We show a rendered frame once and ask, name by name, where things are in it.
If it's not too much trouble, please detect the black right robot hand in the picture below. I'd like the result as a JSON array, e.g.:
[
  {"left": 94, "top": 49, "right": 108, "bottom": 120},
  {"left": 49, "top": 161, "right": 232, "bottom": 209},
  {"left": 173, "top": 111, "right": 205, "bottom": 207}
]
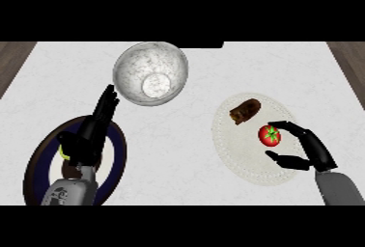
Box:
[{"left": 263, "top": 120, "right": 340, "bottom": 173}]

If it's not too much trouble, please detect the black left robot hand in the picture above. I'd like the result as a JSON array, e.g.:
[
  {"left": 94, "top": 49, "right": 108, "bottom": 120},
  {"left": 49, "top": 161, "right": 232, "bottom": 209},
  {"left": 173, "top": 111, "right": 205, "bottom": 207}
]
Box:
[{"left": 56, "top": 84, "right": 121, "bottom": 168}]

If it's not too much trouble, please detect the red tomato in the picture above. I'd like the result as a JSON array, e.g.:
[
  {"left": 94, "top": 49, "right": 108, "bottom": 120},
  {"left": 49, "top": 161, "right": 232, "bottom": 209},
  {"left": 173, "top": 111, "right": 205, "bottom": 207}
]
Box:
[{"left": 257, "top": 124, "right": 282, "bottom": 148}]

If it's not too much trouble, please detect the round cream placemat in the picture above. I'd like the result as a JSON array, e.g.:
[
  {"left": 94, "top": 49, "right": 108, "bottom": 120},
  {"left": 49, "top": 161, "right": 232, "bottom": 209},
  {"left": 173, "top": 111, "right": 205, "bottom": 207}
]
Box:
[{"left": 211, "top": 93, "right": 312, "bottom": 187}]

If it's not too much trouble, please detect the white marble bowl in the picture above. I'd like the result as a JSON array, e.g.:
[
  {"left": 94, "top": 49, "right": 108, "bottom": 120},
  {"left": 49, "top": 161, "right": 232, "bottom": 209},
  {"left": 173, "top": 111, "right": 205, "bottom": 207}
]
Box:
[{"left": 111, "top": 41, "right": 189, "bottom": 107}]

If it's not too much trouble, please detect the dark blue rimmed plate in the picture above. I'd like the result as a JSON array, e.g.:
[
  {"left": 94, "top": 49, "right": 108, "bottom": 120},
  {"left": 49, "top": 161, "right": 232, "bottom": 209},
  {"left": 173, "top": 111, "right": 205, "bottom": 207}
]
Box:
[{"left": 22, "top": 115, "right": 128, "bottom": 206}]

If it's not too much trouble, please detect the brown cupcake with green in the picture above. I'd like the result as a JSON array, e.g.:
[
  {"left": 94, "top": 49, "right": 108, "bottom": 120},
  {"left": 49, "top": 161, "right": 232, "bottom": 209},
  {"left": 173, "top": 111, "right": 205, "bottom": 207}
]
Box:
[{"left": 57, "top": 145, "right": 102, "bottom": 179}]

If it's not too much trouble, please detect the brown bread piece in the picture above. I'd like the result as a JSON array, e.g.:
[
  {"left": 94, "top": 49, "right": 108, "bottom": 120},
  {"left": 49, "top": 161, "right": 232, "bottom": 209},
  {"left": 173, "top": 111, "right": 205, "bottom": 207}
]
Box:
[{"left": 227, "top": 98, "right": 263, "bottom": 126}]

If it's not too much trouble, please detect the black appliance edge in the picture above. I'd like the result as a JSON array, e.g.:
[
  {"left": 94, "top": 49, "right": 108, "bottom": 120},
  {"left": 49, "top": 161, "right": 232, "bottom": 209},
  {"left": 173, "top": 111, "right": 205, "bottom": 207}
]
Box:
[{"left": 180, "top": 41, "right": 224, "bottom": 50}]

